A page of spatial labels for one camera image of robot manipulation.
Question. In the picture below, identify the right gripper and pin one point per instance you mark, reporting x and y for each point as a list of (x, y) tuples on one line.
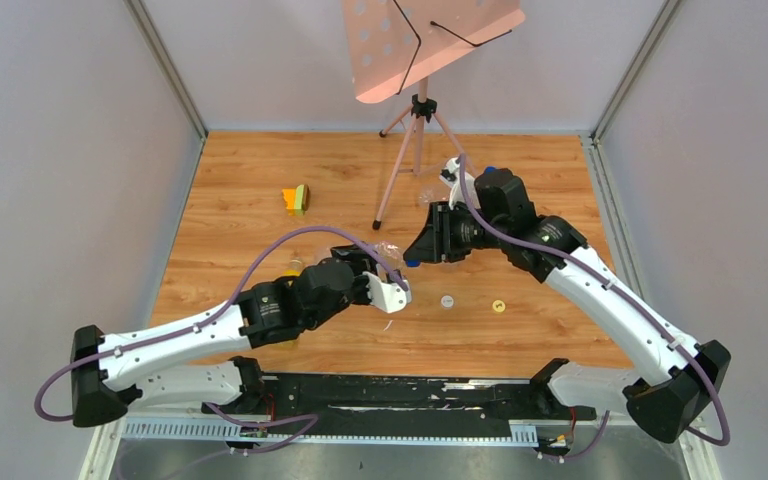
[(435, 242)]

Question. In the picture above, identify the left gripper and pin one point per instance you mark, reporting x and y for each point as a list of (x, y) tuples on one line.
[(360, 263)]

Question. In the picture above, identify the yellow bottle cap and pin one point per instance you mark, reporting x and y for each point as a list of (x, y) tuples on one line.
[(498, 306)]

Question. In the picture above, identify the yellow juice bottle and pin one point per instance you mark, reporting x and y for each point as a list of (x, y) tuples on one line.
[(294, 267)]

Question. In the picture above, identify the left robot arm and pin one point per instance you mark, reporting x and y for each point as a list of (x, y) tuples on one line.
[(197, 358)]

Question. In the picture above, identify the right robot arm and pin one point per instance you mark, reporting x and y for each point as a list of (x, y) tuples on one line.
[(673, 377)]

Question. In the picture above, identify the clear bottle white cap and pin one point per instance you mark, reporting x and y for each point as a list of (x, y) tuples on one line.
[(427, 196)]

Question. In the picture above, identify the yellow green toy block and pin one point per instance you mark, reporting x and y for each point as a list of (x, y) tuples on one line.
[(296, 199)]

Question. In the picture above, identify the pink music stand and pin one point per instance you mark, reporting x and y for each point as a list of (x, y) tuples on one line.
[(394, 45)]

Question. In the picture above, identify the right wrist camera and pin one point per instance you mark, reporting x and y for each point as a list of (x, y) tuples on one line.
[(455, 176)]

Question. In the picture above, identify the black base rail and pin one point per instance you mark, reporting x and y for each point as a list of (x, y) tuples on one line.
[(540, 413)]

